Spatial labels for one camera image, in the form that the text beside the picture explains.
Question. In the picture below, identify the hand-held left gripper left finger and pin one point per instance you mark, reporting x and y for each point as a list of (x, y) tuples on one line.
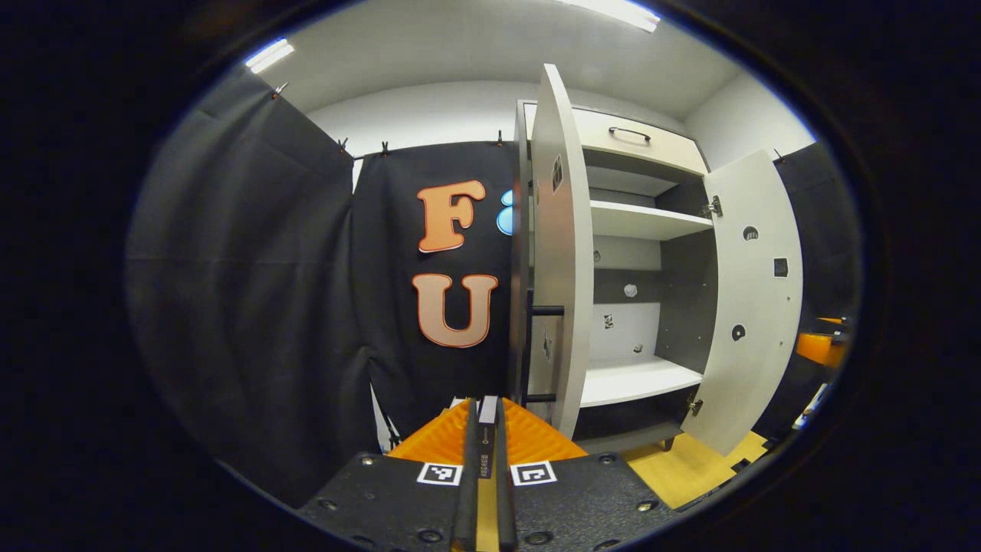
[(466, 498)]

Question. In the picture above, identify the beige double-door shoe cabinet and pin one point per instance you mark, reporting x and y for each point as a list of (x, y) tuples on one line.
[(678, 153)]

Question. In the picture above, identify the white flat object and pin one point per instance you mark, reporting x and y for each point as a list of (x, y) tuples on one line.
[(812, 406)]

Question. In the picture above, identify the black backdrop cloth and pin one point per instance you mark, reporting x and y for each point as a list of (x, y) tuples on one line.
[(253, 307)]

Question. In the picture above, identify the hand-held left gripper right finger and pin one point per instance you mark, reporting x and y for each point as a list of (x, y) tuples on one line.
[(506, 506)]

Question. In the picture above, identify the ceiling light panel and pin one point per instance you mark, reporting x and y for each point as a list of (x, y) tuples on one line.
[(270, 55), (613, 11)]

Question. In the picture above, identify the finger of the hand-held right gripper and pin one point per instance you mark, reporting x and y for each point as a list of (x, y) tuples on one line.
[(820, 349), (835, 322)]

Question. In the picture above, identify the white cabinet shelf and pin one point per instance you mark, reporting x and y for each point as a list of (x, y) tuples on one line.
[(640, 218), (632, 379)]

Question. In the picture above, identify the beige shoe cabinet door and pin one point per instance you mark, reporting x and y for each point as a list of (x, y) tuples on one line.
[(571, 268), (755, 376)]

